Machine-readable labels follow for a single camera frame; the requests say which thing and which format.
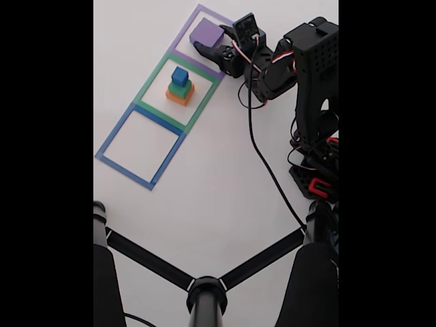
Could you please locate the purple cube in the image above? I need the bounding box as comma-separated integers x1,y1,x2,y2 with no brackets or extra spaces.
189,18,225,48

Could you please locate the small blue cube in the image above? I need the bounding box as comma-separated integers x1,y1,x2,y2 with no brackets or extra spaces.
171,66,189,87

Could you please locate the green cube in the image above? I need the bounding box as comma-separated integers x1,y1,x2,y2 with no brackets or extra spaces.
168,80,192,98

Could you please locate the orange cube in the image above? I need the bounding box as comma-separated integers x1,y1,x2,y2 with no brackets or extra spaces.
166,82,196,108

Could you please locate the black tripod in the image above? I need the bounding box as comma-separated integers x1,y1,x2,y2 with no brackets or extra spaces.
93,200,339,327

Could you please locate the red white servo wire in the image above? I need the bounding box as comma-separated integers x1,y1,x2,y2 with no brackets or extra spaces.
230,37,297,110

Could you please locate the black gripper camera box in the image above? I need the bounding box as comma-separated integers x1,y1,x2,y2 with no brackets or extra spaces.
232,12,265,55

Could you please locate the purple square frame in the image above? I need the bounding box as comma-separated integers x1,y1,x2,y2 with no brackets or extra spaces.
169,3,236,81

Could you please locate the green square frame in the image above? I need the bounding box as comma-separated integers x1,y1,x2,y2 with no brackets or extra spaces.
134,52,219,133

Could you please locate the blue square frame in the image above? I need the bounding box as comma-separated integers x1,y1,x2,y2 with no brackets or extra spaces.
94,103,187,191

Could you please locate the thin black cable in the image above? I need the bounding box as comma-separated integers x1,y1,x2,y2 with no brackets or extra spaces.
123,313,157,327

